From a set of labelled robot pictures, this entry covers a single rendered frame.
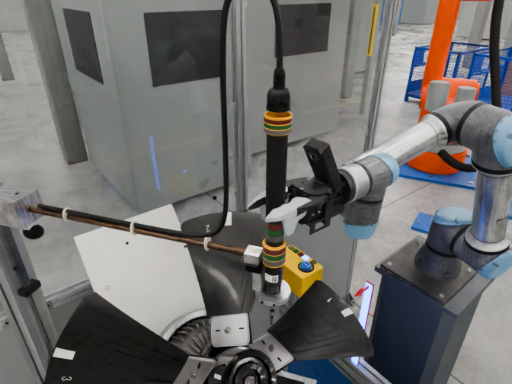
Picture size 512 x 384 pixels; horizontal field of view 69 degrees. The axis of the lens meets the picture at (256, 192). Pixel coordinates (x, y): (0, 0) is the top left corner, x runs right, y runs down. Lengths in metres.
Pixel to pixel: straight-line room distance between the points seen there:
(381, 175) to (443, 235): 0.60
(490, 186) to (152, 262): 0.89
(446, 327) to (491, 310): 1.60
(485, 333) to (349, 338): 1.95
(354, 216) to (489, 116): 0.40
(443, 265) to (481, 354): 1.36
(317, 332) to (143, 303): 0.43
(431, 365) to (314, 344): 0.75
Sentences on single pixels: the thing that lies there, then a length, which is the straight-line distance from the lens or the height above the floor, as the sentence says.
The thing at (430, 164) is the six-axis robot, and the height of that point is 0.15.
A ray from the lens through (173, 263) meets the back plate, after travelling 1.04.
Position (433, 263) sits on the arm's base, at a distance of 1.42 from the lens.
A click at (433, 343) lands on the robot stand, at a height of 0.82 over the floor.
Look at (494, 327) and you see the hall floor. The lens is 2.94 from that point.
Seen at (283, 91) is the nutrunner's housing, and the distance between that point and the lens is 0.56.
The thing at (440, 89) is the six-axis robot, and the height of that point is 0.97.
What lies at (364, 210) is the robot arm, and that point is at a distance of 0.84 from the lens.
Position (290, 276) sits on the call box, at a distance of 1.28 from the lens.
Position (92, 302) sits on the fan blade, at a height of 1.42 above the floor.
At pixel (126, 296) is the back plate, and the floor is 1.22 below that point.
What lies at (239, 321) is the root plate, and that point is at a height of 1.27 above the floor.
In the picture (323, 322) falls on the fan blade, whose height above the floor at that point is 1.18.
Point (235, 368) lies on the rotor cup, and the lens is 0.80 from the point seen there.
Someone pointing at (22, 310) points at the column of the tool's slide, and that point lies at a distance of 1.24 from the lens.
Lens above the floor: 1.89
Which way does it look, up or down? 29 degrees down
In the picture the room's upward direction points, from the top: straight up
